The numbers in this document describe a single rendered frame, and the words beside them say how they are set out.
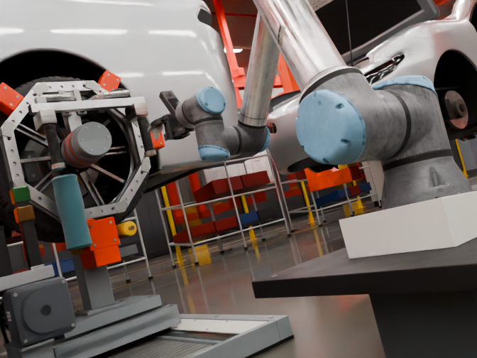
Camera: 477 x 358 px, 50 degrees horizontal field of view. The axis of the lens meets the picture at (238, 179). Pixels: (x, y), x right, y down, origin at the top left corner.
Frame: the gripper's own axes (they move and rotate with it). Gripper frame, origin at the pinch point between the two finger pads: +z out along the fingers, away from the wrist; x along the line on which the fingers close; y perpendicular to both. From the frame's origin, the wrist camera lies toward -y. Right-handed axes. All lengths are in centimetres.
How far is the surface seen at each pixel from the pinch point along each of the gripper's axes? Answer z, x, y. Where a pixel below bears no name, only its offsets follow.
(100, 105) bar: 11.4, -14.3, -12.8
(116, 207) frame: 30.1, -9.2, 22.6
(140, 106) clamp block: 8.4, -0.2, -10.6
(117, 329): 32, -19, 67
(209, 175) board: 488, 343, -34
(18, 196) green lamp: -23, -56, 19
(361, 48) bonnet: 142, 320, -90
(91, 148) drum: 15.9, -19.3, 1.2
